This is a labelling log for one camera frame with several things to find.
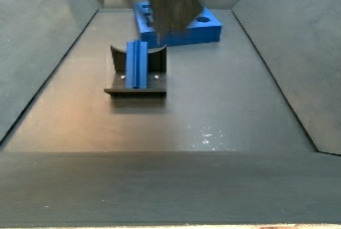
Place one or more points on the blue star prism object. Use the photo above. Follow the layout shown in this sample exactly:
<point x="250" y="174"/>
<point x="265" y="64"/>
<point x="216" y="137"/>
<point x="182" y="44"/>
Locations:
<point x="136" y="65"/>

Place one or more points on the dark curved fixture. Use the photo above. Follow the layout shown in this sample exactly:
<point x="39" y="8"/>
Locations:
<point x="156" y="83"/>

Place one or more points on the blue shape-sorter block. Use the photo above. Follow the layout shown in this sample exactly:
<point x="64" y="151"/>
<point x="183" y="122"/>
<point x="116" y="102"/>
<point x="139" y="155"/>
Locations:
<point x="203" y="30"/>

